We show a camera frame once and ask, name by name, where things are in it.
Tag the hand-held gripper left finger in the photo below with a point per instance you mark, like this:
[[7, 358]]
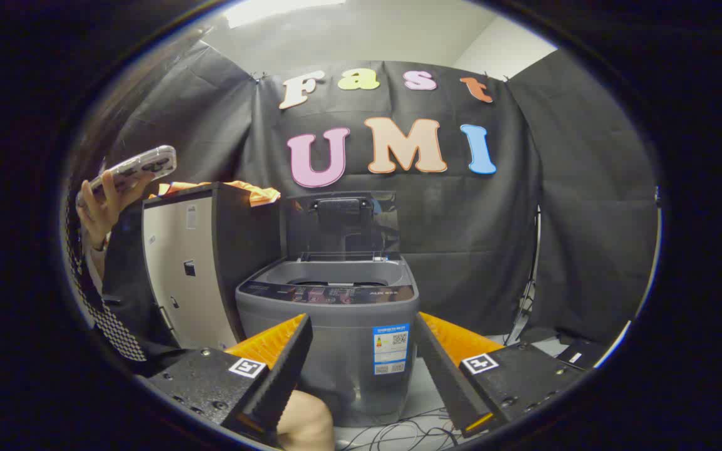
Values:
[[286, 369]]

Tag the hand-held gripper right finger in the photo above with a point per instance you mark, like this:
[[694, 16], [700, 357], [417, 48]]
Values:
[[442, 369]]

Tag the grey washing machine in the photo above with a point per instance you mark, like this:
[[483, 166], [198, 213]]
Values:
[[336, 351]]

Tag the orange garment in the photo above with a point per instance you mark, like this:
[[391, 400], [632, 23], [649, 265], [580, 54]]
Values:
[[262, 194]]

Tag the smartphone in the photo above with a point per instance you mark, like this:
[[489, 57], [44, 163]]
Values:
[[141, 166]]

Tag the person's leg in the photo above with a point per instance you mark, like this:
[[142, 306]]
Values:
[[304, 426]]

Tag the black light stand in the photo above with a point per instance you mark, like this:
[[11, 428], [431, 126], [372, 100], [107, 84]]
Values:
[[527, 294]]

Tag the black box white label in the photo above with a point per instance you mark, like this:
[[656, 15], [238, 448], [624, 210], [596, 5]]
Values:
[[580, 354]]

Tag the black and white cabinet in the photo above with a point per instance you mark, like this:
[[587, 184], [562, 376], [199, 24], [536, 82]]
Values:
[[179, 269]]

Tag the black backdrop cloth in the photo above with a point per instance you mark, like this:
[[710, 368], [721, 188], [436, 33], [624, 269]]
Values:
[[461, 219]]

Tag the person's black checkered garment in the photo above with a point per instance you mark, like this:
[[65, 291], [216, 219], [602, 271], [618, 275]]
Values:
[[129, 294]]

